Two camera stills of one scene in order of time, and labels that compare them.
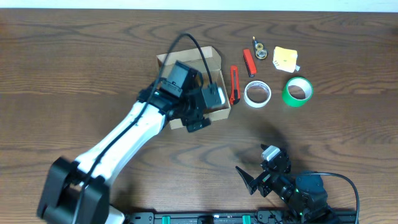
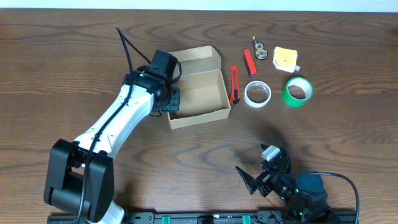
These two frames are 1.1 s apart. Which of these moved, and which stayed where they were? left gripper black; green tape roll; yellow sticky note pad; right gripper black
Moved: left gripper black
Stayed: yellow sticky note pad; green tape roll; right gripper black
